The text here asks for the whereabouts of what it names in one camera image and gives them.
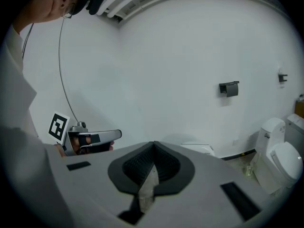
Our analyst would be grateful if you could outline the black toilet paper holder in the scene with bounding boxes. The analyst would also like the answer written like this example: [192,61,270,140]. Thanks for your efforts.
[218,80,240,98]

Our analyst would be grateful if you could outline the person's head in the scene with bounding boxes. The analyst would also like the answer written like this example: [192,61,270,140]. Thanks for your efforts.
[14,0,92,25]

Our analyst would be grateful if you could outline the white ceiling pipes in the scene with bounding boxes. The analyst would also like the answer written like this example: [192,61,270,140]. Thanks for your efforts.
[95,0,240,21]

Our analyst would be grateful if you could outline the brown wooden cabinet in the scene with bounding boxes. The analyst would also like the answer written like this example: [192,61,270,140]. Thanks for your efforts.
[294,100,304,119]

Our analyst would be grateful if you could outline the black baseboard strip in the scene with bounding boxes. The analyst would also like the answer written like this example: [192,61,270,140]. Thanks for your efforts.
[220,148,258,161]

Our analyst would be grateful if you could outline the person's left forearm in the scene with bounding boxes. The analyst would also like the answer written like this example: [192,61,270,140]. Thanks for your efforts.
[53,142,67,158]

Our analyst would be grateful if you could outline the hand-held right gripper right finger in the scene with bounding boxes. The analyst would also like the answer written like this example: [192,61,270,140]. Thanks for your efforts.
[133,140,285,228]

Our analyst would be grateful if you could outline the white smart toilet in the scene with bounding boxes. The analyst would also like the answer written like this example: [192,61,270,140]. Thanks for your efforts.
[180,142,215,159]

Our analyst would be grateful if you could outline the black head camera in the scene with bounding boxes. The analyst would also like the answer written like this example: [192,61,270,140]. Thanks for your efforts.
[71,0,108,16]

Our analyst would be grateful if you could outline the white toilet with tank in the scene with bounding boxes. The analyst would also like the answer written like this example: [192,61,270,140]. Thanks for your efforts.
[251,117,304,196]

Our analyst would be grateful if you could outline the person's white shirt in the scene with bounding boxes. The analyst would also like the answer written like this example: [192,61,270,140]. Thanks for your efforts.
[0,25,72,228]

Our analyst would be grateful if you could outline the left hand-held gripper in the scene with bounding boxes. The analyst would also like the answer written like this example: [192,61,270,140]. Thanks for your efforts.
[48,112,123,157]

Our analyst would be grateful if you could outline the person's left hand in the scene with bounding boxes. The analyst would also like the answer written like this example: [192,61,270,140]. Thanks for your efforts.
[70,136,115,155]

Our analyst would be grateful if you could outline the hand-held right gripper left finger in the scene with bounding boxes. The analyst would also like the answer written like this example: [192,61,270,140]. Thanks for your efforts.
[44,140,155,228]

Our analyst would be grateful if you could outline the black headset cable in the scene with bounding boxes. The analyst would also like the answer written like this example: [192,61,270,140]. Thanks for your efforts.
[22,22,34,59]

